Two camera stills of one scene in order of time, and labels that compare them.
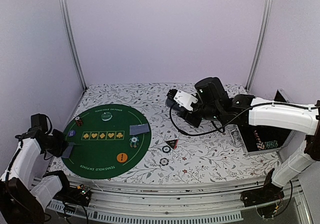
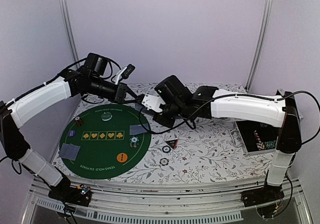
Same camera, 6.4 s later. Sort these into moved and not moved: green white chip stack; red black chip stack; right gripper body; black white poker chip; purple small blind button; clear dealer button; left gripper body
Moved: right gripper body; left gripper body
Not moved: clear dealer button; green white chip stack; purple small blind button; black white poker chip; red black chip stack
